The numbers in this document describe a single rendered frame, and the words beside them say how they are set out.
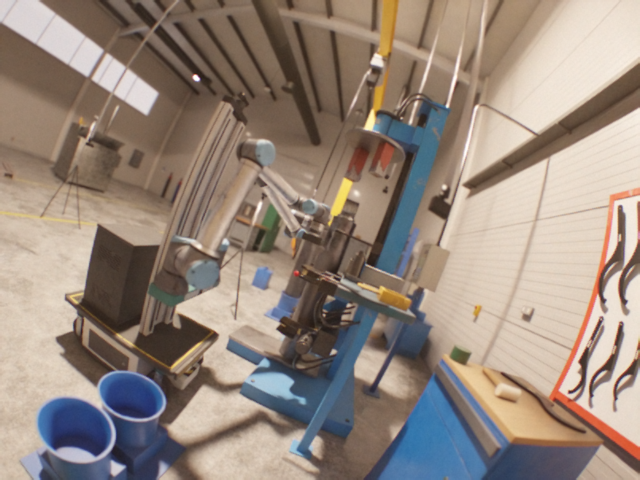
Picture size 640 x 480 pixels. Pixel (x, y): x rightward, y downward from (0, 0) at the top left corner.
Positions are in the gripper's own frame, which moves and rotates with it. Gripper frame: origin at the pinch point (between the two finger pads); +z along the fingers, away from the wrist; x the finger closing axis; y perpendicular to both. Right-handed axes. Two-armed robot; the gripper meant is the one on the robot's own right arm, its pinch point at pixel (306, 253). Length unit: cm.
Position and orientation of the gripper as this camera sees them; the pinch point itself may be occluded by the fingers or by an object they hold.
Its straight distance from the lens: 178.7
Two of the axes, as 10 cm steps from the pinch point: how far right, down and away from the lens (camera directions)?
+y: -1.2, -0.5, -9.9
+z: -3.8, 9.3, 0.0
